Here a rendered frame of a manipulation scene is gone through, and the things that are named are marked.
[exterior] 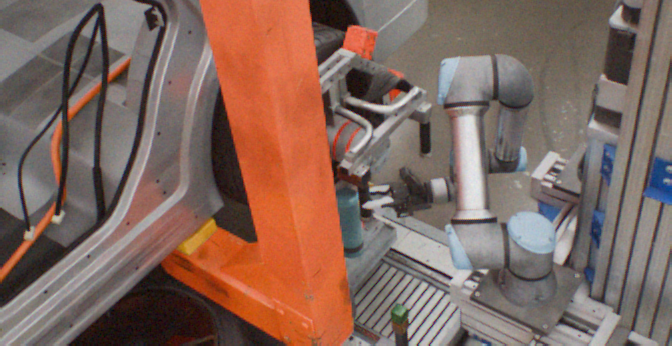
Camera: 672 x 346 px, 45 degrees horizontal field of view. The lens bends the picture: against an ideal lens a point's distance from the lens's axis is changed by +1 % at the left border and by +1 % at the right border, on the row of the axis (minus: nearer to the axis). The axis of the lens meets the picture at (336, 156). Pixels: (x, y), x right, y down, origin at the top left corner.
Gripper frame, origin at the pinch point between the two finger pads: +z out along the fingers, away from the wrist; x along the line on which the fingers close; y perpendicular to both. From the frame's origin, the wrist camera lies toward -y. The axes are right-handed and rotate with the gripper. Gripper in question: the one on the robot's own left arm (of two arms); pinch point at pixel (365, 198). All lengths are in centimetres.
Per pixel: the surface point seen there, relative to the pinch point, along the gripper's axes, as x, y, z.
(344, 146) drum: 18.5, -5.8, 3.1
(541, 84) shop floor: 143, 84, -108
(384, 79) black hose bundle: 29.5, -20.8, -12.6
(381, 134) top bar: 10.7, -14.9, -7.8
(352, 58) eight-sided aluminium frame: 32.5, -28.6, -3.6
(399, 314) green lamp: -31.4, 16.9, -3.3
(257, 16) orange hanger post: -34, -89, 20
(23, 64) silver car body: 73, -20, 106
